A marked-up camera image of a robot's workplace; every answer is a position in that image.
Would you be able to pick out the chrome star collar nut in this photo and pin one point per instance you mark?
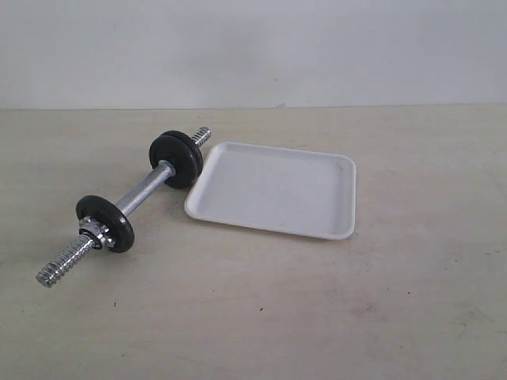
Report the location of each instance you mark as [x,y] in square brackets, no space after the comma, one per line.
[98,232]

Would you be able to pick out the chrome threaded dumbbell bar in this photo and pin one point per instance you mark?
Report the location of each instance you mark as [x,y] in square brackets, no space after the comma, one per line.
[56,269]

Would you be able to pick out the black plate without collar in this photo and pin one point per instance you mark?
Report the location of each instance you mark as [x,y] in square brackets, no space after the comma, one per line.
[175,152]

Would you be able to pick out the black plate with collar nut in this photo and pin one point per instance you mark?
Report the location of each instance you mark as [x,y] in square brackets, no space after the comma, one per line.
[108,214]

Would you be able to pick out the white rectangular plastic tray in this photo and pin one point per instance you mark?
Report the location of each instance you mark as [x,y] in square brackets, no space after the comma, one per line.
[288,191]

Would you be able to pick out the black weight plate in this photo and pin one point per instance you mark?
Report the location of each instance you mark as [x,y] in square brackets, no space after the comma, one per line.
[191,145]

